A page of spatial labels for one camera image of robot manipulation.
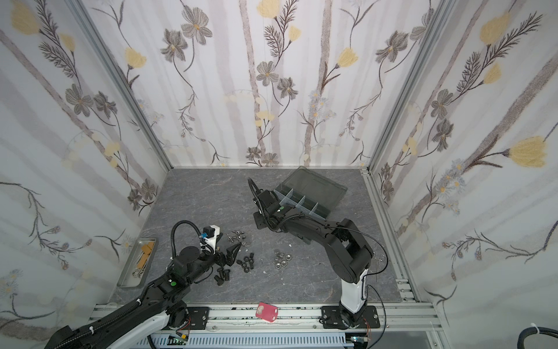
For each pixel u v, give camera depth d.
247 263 0.87
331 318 0.73
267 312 0.75
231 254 0.72
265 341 0.70
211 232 0.69
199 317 0.73
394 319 0.75
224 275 0.84
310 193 1.06
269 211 0.69
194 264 0.63
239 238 0.93
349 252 0.48
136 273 0.84
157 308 0.56
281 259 0.88
